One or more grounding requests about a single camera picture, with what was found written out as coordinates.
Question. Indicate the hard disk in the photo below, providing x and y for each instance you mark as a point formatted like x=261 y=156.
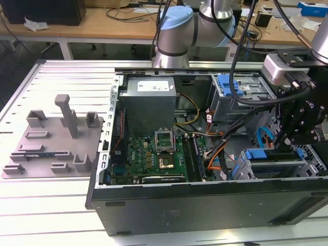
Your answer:
x=256 y=154

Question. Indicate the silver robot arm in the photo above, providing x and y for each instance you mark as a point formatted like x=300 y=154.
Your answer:
x=179 y=36

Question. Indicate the metal disk bay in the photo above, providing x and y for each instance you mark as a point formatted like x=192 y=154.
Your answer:
x=246 y=169

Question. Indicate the metal optical drive cage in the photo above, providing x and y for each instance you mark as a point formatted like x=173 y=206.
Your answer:
x=223 y=110

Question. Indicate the wooden desk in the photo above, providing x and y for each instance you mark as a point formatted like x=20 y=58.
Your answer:
x=102 y=28
x=276 y=36

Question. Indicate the clear plastic bags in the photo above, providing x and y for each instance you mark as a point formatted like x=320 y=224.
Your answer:
x=311 y=25

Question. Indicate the blue plastic drive latch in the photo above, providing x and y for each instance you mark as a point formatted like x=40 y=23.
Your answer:
x=223 y=84

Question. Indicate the small black adapter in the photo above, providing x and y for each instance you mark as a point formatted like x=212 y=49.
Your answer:
x=253 y=34

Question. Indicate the flat silver device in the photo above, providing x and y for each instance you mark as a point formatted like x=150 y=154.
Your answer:
x=294 y=12

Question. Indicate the blue cardboard box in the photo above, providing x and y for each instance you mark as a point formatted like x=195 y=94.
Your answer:
x=312 y=10

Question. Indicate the small black box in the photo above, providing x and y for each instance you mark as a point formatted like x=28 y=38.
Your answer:
x=262 y=20

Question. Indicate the black RAM slot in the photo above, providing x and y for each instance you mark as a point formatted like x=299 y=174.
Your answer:
x=188 y=159
x=198 y=161

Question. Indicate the white paper sheet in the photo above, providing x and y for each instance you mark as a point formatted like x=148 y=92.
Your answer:
x=244 y=12

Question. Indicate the black PC case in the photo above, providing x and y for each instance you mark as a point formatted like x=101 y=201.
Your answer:
x=205 y=205

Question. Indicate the CPU socket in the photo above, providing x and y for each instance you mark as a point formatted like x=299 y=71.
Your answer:
x=166 y=163

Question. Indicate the black graphics card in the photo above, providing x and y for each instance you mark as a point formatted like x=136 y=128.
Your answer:
x=164 y=179

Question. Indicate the grey power supply unit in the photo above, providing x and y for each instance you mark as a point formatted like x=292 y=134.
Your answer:
x=146 y=107

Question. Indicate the green motherboard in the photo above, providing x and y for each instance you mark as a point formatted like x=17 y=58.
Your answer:
x=143 y=159

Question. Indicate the brown cardboard box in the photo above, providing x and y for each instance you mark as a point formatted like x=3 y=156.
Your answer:
x=120 y=3

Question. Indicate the grey parts rack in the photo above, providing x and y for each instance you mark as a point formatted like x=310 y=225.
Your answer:
x=64 y=144

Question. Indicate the RAM stick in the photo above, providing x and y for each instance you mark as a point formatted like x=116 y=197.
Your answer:
x=41 y=155

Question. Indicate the black computer tower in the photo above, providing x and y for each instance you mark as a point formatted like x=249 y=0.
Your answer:
x=43 y=12

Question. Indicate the crumpled clear plastic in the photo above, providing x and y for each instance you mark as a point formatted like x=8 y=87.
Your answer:
x=36 y=25

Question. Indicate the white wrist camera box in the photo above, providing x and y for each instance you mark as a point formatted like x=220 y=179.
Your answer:
x=271 y=68

